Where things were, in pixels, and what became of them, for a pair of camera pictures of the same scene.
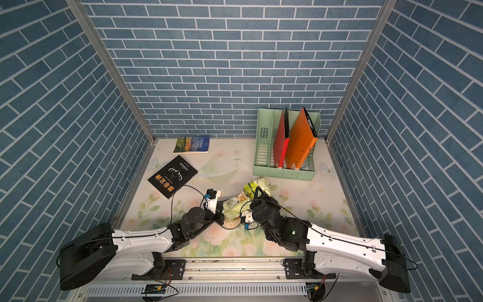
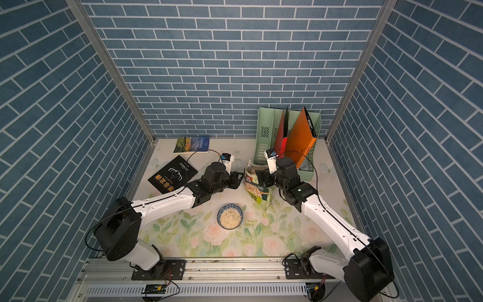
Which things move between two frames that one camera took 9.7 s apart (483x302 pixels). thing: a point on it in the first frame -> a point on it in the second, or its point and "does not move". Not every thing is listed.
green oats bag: (235, 207) -> (261, 193)
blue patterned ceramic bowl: (232, 223) does not move
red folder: (280, 144) does not move
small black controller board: (155, 289) does not move
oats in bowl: (231, 224) does not move
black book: (173, 176) does not move
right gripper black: (265, 197) -> (265, 173)
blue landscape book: (192, 145) does not move
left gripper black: (219, 216) -> (234, 182)
